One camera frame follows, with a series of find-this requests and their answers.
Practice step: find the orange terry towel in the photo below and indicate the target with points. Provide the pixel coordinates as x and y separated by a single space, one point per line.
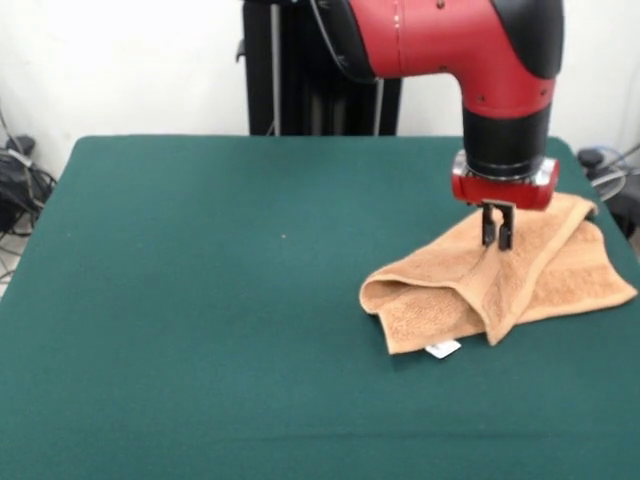
550 280

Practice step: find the dark green table cloth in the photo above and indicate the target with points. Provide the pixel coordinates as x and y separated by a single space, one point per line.
150 325

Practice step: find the black furniture frame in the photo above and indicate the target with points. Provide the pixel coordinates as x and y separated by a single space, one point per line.
627 212

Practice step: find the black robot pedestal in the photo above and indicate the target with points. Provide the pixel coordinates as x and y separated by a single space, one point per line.
290 75

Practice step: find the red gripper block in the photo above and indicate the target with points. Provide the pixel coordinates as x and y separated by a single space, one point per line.
500 192

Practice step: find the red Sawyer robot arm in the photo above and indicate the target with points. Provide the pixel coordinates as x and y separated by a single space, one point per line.
450 40

